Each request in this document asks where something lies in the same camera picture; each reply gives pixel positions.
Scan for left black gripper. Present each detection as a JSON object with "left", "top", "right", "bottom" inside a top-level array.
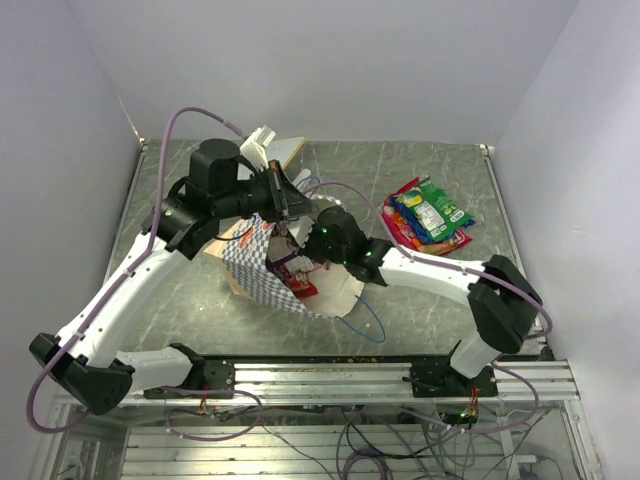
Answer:
[{"left": 214, "top": 159, "right": 320, "bottom": 223}]

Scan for red snack pack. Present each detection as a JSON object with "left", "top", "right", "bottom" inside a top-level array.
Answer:
[{"left": 286, "top": 272, "right": 318, "bottom": 300}]

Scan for purple snack pack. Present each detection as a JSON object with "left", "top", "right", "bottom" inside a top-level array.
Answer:
[{"left": 267, "top": 236, "right": 313, "bottom": 277}]

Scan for pink snack bag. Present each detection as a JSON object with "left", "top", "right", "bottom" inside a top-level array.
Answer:
[{"left": 382, "top": 176, "right": 475, "bottom": 256}]

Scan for blue checkered paper bag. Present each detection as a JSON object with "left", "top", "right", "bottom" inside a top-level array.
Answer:
[{"left": 204, "top": 215, "right": 364, "bottom": 318}]

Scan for orange Fox's candy bag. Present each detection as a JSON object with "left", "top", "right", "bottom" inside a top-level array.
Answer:
[{"left": 383, "top": 207, "right": 472, "bottom": 256}]

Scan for green snack pack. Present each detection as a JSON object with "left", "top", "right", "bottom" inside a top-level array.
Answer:
[{"left": 398, "top": 176, "right": 475, "bottom": 243}]

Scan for blue snack bag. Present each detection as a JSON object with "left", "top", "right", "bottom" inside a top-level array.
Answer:
[{"left": 388, "top": 195, "right": 406, "bottom": 214}]

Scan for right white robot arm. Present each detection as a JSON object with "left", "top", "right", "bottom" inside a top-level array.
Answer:
[{"left": 303, "top": 206, "right": 542, "bottom": 396}]

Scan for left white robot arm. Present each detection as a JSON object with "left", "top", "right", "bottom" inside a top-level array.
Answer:
[{"left": 29, "top": 139, "right": 312, "bottom": 415}]

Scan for white marker eraser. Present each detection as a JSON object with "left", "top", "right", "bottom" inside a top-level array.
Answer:
[{"left": 294, "top": 169, "right": 311, "bottom": 187}]

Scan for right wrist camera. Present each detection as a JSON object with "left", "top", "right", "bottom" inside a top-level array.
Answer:
[{"left": 287, "top": 216, "right": 315, "bottom": 248}]

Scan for aluminium frame rail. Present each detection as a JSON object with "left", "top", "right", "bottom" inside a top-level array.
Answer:
[{"left": 54, "top": 359, "right": 576, "bottom": 406}]

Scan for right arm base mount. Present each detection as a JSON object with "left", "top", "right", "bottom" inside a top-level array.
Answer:
[{"left": 402, "top": 361, "right": 498, "bottom": 398}]

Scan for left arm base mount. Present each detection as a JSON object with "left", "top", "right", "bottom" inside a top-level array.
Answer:
[{"left": 143, "top": 359, "right": 235, "bottom": 399}]

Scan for loose cables under table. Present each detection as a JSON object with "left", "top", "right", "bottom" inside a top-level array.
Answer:
[{"left": 164, "top": 394, "right": 551, "bottom": 480}]

